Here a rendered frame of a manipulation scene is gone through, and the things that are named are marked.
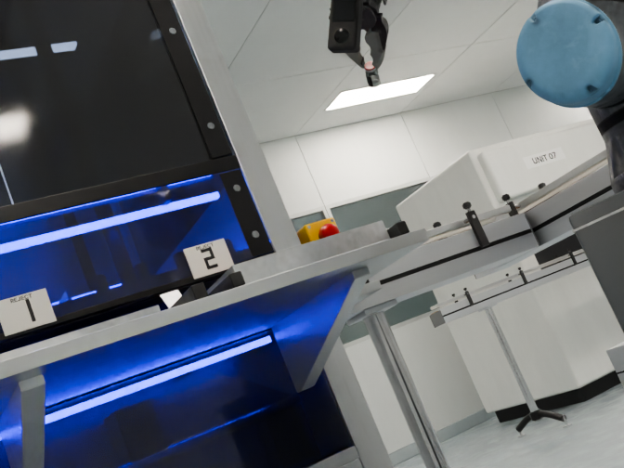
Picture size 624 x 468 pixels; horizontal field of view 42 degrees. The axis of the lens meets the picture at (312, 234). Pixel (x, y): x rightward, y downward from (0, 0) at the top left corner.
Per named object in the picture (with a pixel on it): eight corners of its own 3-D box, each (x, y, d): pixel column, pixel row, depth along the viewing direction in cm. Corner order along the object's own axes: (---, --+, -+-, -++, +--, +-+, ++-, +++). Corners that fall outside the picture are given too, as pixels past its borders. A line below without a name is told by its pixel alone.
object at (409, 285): (311, 328, 166) (282, 257, 169) (283, 345, 180) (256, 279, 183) (544, 243, 201) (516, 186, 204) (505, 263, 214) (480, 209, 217)
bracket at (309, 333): (296, 393, 150) (270, 327, 153) (310, 387, 152) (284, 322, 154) (385, 351, 121) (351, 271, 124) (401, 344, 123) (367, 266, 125)
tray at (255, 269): (177, 345, 140) (170, 326, 141) (304, 302, 153) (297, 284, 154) (241, 289, 112) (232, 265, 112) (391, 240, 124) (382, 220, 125)
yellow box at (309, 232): (303, 268, 167) (290, 237, 169) (331, 259, 171) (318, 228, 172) (318, 256, 161) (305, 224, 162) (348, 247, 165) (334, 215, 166)
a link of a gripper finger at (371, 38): (399, 47, 141) (385, 6, 134) (392, 71, 138) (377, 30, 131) (383, 48, 142) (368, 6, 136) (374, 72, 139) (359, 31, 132)
